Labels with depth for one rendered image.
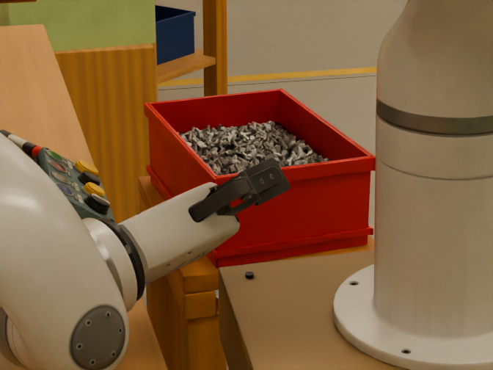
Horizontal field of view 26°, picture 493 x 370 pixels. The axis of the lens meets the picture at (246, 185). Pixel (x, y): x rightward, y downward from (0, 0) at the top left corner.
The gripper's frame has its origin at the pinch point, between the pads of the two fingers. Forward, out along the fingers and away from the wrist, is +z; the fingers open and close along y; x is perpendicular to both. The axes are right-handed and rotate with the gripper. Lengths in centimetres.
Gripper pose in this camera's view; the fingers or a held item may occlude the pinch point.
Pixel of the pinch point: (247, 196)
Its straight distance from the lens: 96.6
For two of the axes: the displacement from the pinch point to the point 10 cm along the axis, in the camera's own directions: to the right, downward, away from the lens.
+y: 4.8, -3.7, -8.0
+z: 7.2, -3.5, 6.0
